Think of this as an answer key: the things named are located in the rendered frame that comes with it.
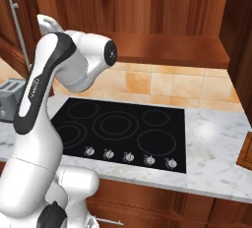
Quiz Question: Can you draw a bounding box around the wooden base cabinet door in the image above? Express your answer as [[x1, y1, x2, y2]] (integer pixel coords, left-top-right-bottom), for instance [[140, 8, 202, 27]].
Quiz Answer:
[[182, 193, 252, 228]]

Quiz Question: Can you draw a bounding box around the grey toaster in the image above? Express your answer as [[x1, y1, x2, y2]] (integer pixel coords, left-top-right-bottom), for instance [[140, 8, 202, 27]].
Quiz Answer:
[[0, 78, 28, 124]]

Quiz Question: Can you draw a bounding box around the silver cabinet door handle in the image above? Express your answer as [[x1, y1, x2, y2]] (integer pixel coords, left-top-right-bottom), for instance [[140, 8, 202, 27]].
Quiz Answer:
[[7, 0, 32, 73]]

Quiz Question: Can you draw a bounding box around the wooden drawer front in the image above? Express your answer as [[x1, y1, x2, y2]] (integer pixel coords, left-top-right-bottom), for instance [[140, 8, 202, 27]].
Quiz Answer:
[[86, 177, 185, 228]]

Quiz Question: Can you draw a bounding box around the wooden range hood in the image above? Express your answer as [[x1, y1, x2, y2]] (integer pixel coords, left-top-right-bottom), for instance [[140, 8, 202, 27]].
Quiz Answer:
[[28, 0, 252, 70]]

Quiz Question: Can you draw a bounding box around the black hob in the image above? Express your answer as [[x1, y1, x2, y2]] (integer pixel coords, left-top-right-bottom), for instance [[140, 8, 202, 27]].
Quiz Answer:
[[50, 96, 188, 175]]

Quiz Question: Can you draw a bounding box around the silver drawer handle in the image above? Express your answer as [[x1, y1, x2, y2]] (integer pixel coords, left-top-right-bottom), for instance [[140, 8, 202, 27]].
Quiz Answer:
[[94, 217, 125, 226]]

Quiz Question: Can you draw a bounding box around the brown wooden board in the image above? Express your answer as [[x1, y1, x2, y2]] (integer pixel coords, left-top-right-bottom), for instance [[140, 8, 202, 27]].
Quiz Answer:
[[235, 131, 252, 171]]

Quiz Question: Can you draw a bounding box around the tall wooden cabinet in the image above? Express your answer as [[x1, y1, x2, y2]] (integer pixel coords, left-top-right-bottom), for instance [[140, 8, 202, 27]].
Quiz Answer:
[[219, 0, 252, 127]]

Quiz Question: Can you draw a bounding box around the white hob knob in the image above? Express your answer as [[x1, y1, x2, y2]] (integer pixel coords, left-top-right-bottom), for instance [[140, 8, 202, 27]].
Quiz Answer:
[[164, 157, 179, 170], [83, 145, 96, 157], [122, 151, 136, 163], [102, 148, 116, 161], [143, 154, 158, 167]]

